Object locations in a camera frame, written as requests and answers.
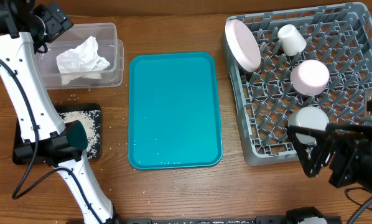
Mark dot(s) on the small pink bowl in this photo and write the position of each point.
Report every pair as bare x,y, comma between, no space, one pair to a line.
310,78

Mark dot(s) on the pile of rice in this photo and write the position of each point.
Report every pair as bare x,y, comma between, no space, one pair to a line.
91,123

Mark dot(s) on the black tray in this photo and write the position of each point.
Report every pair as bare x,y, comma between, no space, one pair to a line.
60,109

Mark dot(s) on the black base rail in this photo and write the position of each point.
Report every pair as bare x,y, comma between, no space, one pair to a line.
258,220

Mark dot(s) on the grey bowl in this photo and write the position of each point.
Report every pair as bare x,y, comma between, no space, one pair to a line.
309,117

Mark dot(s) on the clear plastic bin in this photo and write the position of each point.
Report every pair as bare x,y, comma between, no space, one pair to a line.
110,47

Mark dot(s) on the white napkin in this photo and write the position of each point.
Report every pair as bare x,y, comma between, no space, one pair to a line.
81,62

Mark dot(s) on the teal serving tray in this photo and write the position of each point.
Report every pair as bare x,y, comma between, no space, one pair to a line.
174,112

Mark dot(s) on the cream cup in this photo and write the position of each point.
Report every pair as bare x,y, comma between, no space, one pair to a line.
292,41

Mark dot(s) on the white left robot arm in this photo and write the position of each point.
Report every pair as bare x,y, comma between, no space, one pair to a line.
26,29

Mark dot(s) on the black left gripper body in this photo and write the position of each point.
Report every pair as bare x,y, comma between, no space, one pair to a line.
56,23

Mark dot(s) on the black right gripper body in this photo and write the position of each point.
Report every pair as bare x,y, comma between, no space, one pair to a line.
348,149

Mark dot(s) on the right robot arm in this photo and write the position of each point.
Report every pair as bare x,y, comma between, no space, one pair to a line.
329,142

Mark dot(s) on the large white plate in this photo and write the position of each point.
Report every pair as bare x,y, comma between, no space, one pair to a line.
243,45

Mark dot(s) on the grey dishwasher rack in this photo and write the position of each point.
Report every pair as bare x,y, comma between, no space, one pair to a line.
338,35

